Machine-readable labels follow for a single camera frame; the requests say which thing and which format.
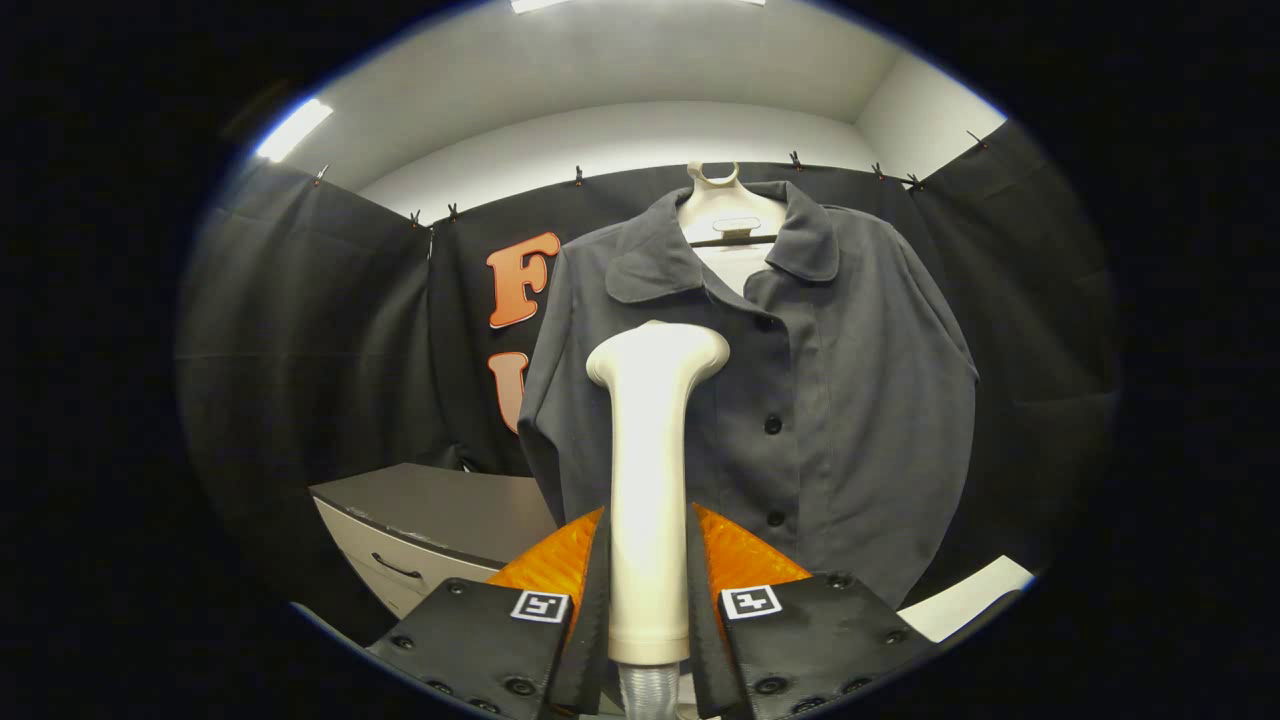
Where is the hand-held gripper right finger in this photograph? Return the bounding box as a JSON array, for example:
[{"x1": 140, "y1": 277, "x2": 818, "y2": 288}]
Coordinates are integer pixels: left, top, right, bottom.
[{"x1": 685, "y1": 503, "x2": 941, "y2": 720}]

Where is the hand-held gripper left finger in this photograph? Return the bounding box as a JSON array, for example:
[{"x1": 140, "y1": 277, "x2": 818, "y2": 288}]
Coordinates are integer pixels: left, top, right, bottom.
[{"x1": 365, "y1": 507, "x2": 613, "y2": 720}]

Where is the dark grey button shirt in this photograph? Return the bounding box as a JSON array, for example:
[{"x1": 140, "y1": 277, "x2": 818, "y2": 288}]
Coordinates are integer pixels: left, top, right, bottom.
[{"x1": 517, "y1": 180, "x2": 979, "y2": 609}]

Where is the white garment hanger form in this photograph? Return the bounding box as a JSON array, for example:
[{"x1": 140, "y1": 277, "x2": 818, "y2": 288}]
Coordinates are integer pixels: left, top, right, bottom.
[{"x1": 677, "y1": 160, "x2": 788, "y2": 296}]

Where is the grey drawer cabinet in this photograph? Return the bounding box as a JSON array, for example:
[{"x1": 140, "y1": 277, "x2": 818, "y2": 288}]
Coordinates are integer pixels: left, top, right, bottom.
[{"x1": 308, "y1": 462, "x2": 559, "y2": 621}]

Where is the white flat panel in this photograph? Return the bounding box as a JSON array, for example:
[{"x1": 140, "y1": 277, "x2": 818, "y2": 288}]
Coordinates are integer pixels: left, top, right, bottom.
[{"x1": 897, "y1": 556, "x2": 1036, "y2": 643}]

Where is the black backdrop cloth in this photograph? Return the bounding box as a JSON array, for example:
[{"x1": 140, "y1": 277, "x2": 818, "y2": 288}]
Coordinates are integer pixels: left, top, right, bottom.
[{"x1": 175, "y1": 120, "x2": 1121, "y2": 641}]

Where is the ceiling light panel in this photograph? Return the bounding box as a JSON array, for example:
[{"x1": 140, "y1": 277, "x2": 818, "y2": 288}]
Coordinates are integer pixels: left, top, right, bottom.
[{"x1": 510, "y1": 0, "x2": 766, "y2": 15}]

